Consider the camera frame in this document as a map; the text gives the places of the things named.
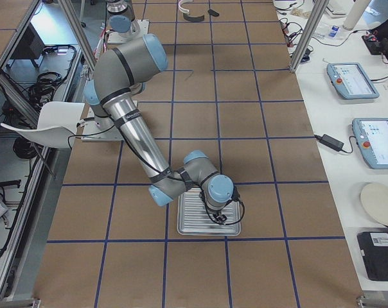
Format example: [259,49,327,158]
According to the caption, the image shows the lower blue teach pendant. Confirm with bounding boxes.
[352,118,388,169]

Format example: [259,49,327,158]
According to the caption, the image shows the white curved plastic bracket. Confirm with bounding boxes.
[178,0,195,15]

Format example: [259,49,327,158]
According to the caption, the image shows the white plastic chair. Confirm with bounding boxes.
[1,101,85,148]

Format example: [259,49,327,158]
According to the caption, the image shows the aluminium frame post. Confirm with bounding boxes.
[289,0,329,73]

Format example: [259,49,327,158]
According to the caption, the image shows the black laptop case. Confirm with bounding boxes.
[357,232,388,282]

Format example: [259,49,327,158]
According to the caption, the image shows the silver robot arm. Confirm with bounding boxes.
[106,0,135,35]
[93,33,241,225]

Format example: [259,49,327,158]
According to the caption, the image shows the ribbed metal tray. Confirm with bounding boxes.
[177,188,242,236]

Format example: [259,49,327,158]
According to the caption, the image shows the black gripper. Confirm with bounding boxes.
[211,211,227,224]

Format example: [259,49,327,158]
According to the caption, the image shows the black power adapter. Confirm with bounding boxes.
[314,134,344,152]

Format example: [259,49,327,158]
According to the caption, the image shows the olive brake shoe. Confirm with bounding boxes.
[183,13,205,22]

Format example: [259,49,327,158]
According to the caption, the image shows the black brake pad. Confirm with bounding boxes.
[207,9,220,17]

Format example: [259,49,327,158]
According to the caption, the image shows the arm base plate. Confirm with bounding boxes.
[107,17,149,45]
[82,98,141,142]

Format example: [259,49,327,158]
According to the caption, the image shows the blue teach pendant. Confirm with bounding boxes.
[326,62,380,99]
[352,118,388,169]

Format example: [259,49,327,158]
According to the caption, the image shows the upper blue teach pendant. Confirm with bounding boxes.
[326,62,380,99]

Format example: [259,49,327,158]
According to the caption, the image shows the beige round plate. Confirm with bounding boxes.
[360,183,388,227]

